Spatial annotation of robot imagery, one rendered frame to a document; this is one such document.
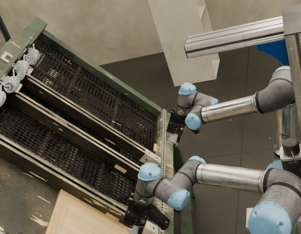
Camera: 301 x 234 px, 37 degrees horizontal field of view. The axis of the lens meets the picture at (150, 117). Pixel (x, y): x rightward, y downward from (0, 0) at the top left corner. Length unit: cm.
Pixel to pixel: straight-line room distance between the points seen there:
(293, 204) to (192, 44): 58
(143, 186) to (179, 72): 453
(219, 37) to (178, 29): 433
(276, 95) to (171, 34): 408
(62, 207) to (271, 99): 109
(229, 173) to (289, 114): 61
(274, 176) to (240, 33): 46
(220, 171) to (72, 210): 96
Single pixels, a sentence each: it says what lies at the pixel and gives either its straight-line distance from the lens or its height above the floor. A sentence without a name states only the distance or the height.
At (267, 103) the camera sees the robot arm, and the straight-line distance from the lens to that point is 185.
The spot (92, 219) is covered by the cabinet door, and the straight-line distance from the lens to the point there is 229.
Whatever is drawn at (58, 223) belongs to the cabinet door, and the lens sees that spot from 215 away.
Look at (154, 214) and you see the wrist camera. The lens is 168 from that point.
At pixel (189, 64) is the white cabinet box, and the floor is 28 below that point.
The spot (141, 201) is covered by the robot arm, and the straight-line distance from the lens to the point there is 161.
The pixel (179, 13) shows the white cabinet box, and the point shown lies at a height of 97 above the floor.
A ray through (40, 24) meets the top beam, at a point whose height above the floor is 185.
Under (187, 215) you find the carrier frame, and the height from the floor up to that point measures 18.
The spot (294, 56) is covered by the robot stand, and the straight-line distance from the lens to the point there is 140.
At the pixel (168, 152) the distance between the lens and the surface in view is 316.
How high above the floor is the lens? 253
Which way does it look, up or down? 27 degrees down
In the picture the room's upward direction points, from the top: 19 degrees counter-clockwise
